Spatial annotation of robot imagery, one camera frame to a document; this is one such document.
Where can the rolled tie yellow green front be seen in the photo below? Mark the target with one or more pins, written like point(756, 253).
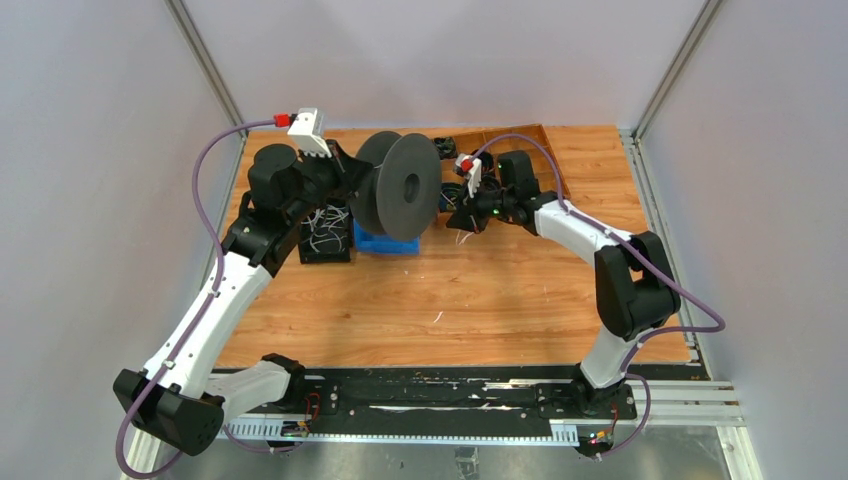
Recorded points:
point(449, 196)

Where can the dark grey cable spool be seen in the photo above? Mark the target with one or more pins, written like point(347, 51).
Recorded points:
point(399, 197)

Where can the black plastic bin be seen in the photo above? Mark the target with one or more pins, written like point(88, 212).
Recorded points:
point(326, 235)

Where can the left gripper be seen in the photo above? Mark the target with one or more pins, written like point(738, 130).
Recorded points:
point(350, 173)

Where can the rolled tie green pattern back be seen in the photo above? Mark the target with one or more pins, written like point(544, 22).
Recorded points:
point(446, 147)

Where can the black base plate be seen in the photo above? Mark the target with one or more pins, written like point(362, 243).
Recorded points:
point(467, 401)

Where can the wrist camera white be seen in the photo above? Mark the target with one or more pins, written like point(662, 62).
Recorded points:
point(307, 132)
point(470, 168)

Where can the blue plastic bin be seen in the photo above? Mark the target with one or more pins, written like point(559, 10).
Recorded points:
point(368, 243)

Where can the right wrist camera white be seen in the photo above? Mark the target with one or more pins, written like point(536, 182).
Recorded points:
point(470, 168)

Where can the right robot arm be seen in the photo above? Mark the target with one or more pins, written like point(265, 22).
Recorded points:
point(631, 297)

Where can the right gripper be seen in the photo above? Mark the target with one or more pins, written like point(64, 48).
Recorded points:
point(466, 220)

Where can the aluminium frame rail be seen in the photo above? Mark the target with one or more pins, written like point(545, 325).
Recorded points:
point(662, 403)

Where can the wooden compartment tray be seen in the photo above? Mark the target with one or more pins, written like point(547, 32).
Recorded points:
point(530, 138)

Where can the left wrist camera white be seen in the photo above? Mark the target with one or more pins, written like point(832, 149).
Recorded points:
point(307, 132)

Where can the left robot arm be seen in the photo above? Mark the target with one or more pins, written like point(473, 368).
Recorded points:
point(172, 398)

